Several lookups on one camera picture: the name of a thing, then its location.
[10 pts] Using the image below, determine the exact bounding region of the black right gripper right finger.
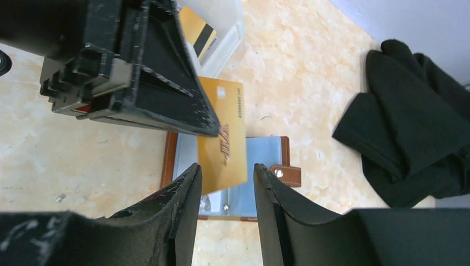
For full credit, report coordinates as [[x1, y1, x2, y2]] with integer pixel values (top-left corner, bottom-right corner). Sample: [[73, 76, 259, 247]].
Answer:
[[254, 164, 469, 265]]

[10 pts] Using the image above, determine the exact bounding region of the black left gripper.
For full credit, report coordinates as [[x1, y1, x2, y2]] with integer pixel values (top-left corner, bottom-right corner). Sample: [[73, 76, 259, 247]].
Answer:
[[1, 1, 219, 137]]

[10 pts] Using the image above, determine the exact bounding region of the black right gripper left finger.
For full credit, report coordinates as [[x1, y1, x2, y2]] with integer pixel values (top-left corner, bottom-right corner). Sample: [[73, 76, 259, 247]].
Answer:
[[1, 163, 202, 265]]

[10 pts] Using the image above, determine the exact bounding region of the brown leather card holder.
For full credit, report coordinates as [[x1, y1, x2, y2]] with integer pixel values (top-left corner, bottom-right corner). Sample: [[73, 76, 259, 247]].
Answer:
[[160, 131, 302, 222]]

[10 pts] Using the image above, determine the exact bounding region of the gold credit card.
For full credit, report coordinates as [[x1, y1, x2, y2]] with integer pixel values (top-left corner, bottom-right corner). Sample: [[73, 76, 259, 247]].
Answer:
[[197, 77, 248, 195]]

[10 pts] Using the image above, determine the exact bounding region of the white plastic card box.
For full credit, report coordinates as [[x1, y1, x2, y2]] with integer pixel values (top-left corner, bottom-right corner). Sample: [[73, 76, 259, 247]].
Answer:
[[176, 0, 246, 78]]

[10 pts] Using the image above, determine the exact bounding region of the black crumpled cloth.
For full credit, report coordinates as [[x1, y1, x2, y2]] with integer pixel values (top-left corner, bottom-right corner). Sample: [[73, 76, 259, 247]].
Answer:
[[333, 39, 469, 208]]

